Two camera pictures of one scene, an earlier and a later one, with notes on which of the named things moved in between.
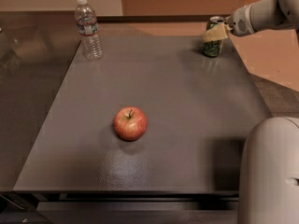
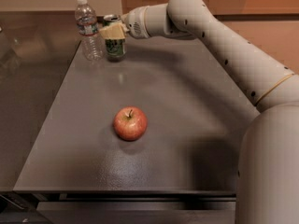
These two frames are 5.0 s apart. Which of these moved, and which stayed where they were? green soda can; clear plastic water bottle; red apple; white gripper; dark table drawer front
Moved: green soda can; white gripper
Stayed: dark table drawer front; clear plastic water bottle; red apple
